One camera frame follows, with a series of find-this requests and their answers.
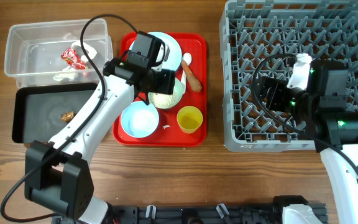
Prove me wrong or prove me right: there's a red snack wrapper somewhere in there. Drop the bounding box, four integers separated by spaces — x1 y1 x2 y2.
61 47 88 70

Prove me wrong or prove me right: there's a clear plastic bin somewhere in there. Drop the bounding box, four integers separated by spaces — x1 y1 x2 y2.
4 19 99 88

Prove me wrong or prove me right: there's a light blue bowl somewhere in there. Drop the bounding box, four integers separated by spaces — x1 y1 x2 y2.
120 101 160 138

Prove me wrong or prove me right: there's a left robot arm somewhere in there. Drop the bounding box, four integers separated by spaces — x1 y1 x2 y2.
24 58 176 223

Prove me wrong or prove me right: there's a red serving tray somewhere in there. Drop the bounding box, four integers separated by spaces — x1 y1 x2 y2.
112 32 208 147

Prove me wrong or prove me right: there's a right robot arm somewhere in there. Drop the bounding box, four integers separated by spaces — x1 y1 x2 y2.
250 57 358 223

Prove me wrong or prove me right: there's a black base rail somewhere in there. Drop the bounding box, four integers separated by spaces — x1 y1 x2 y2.
105 203 328 224

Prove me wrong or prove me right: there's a green bowl with rice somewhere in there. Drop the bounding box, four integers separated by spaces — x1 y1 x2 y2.
148 78 183 110

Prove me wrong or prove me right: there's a yellow plastic cup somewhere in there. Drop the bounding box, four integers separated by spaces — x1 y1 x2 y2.
177 106 203 134

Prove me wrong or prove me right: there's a light blue plate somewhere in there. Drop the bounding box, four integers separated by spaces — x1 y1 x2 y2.
128 31 183 72

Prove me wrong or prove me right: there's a white plastic spoon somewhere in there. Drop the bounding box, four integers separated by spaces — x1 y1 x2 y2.
180 52 192 94

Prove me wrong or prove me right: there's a dark food scrap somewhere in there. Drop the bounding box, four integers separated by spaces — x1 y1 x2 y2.
60 111 75 123

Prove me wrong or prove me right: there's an orange carrot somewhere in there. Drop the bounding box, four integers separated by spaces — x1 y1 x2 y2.
181 60 202 93

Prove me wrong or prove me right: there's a black tray bin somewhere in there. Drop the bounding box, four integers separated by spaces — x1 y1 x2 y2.
12 83 97 144

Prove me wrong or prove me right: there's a grey dishwasher rack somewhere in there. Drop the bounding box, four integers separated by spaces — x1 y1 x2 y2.
219 1 358 152

